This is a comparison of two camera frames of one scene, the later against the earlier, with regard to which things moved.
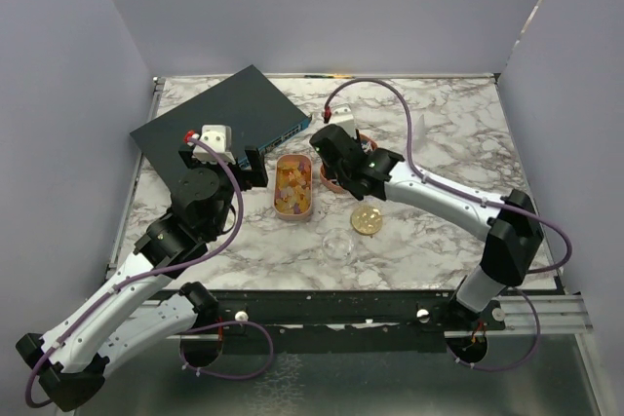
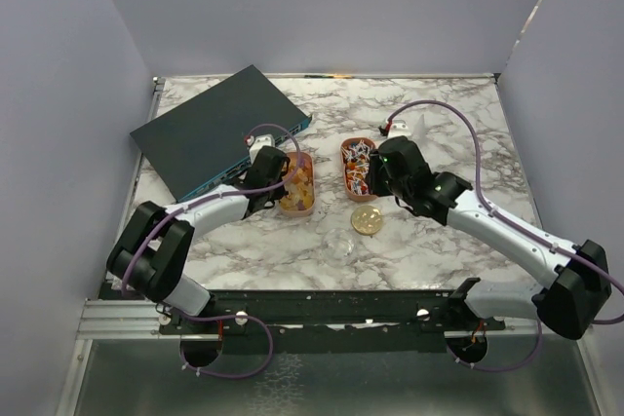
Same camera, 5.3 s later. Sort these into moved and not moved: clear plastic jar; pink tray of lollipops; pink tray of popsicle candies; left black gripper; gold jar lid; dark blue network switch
Moved: pink tray of lollipops; left black gripper
Not moved: dark blue network switch; clear plastic jar; pink tray of popsicle candies; gold jar lid
